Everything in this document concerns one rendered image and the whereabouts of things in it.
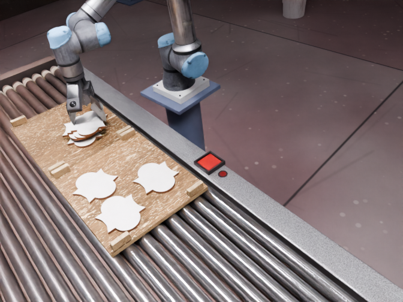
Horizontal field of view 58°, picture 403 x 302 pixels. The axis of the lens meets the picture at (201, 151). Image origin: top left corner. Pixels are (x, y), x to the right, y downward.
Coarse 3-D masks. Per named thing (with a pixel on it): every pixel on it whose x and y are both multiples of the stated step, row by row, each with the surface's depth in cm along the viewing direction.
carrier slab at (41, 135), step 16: (48, 112) 154; (64, 112) 152; (80, 112) 151; (16, 128) 147; (32, 128) 146; (48, 128) 145; (64, 128) 144; (112, 128) 141; (32, 144) 138; (48, 144) 137; (64, 144) 136; (96, 144) 134; (48, 160) 130; (64, 160) 129; (80, 160) 128; (48, 176) 123
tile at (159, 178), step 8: (144, 168) 120; (152, 168) 120; (160, 168) 120; (168, 168) 119; (144, 176) 118; (152, 176) 117; (160, 176) 117; (168, 176) 116; (144, 184) 115; (152, 184) 115; (160, 184) 114; (168, 184) 114; (160, 192) 112
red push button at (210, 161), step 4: (208, 156) 124; (212, 156) 124; (200, 160) 123; (204, 160) 123; (208, 160) 123; (212, 160) 123; (216, 160) 123; (200, 164) 122; (204, 164) 122; (208, 164) 121; (212, 164) 121; (216, 164) 121; (208, 168) 120
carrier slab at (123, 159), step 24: (120, 144) 133; (144, 144) 131; (72, 168) 125; (96, 168) 124; (120, 168) 123; (72, 192) 116; (120, 192) 115; (144, 192) 114; (168, 192) 113; (96, 216) 108; (144, 216) 106; (168, 216) 107
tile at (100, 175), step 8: (80, 176) 120; (88, 176) 120; (96, 176) 120; (104, 176) 119; (112, 176) 119; (80, 184) 118; (88, 184) 117; (96, 184) 117; (104, 184) 117; (112, 184) 116; (80, 192) 115; (88, 192) 114; (96, 192) 114; (104, 192) 114; (112, 192) 113; (88, 200) 112
